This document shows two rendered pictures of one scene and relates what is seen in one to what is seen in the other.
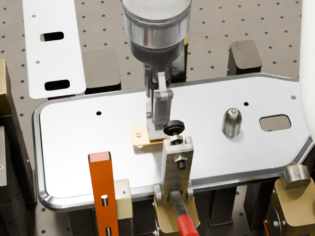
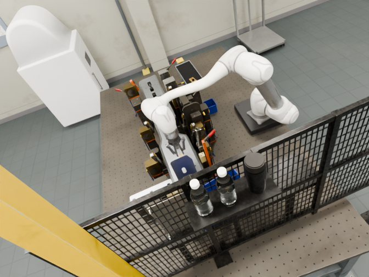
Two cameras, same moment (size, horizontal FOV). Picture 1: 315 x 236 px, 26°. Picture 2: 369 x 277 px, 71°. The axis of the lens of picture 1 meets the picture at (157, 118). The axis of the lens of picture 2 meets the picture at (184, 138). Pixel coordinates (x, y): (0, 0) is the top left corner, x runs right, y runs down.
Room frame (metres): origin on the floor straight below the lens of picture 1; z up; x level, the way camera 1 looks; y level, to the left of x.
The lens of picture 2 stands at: (0.47, 1.13, 2.35)
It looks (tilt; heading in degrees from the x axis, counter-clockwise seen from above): 46 degrees down; 276
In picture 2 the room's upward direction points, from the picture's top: 21 degrees counter-clockwise
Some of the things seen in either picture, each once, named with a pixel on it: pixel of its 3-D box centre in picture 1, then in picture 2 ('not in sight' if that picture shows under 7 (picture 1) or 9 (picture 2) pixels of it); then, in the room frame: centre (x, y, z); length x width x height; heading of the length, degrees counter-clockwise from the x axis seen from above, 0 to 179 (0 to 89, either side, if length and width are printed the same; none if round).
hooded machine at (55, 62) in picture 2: not in sight; (62, 67); (2.13, -2.44, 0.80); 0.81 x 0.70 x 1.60; 6
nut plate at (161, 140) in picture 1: (156, 131); not in sight; (0.66, 0.00, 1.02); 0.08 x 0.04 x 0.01; 100
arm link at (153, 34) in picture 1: (156, 13); (170, 131); (0.66, 0.00, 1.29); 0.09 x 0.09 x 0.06
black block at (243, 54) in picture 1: (236, 97); (158, 163); (0.87, -0.16, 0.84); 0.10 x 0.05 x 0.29; 10
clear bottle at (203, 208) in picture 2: not in sight; (200, 197); (0.55, 0.64, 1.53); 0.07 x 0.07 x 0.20
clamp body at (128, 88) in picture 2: not in sight; (134, 100); (1.03, -1.01, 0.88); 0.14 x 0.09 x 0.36; 10
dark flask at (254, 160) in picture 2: not in sight; (255, 174); (0.33, 0.60, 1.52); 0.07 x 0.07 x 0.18
